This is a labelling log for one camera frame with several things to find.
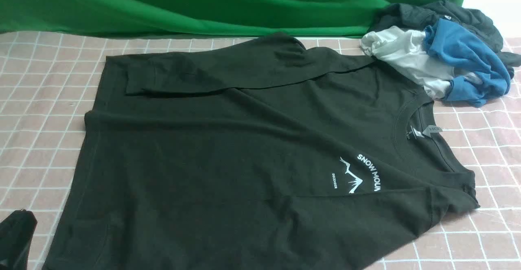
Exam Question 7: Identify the white crumpled garment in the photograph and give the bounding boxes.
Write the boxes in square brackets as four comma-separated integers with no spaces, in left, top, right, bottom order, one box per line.
[360,26,483,99]

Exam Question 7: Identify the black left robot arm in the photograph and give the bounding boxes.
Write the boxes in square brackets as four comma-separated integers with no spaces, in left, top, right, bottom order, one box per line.
[0,209,37,270]

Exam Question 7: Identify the blue crumpled garment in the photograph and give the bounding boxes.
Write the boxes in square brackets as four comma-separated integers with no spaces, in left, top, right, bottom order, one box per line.
[423,18,512,108]

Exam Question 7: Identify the green backdrop cloth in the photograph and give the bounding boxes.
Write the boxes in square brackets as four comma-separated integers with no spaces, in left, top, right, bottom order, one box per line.
[0,0,463,38]

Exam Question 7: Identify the dark gray crumpled garment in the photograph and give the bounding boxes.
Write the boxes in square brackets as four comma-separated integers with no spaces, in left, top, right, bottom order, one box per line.
[367,0,521,78]

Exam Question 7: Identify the dark gray long-sleeve shirt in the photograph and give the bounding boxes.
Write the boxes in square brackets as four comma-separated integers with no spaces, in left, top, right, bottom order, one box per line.
[43,33,479,270]

